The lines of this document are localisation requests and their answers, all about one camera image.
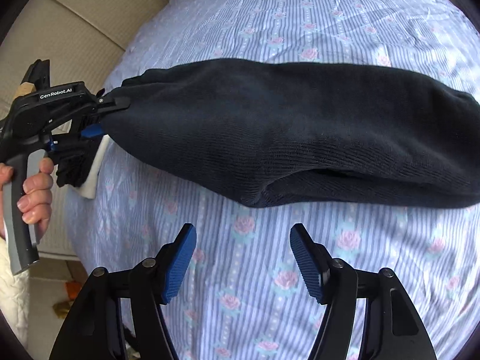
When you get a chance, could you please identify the black pants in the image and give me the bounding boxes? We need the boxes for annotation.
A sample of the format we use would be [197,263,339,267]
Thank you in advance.
[101,59,479,208]

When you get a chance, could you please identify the white sleeve forearm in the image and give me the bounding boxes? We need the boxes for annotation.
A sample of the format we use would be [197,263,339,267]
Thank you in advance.
[0,239,30,348]

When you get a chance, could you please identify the left hand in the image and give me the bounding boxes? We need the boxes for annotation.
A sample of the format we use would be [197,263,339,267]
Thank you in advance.
[16,158,54,239]

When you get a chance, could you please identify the blue floral bed sheet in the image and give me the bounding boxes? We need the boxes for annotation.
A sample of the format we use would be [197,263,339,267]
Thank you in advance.
[65,0,479,359]

